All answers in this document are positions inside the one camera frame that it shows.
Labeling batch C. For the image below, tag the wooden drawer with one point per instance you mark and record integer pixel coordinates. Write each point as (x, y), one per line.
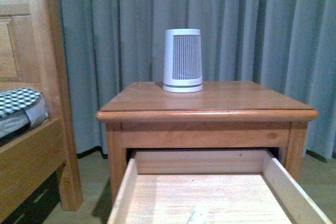
(244, 186)

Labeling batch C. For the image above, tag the white cylindrical heater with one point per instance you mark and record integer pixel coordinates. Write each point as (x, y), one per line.
(183, 61)

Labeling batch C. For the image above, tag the wooden nightstand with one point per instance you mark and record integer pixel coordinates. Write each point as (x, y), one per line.
(224, 114)

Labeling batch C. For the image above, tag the grey pleated curtain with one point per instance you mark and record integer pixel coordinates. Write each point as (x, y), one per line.
(286, 45)

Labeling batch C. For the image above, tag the checkered grey bedding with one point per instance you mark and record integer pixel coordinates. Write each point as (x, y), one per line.
(21, 109)

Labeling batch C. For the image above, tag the wooden bed frame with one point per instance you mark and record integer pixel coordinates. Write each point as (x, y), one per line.
(37, 138)

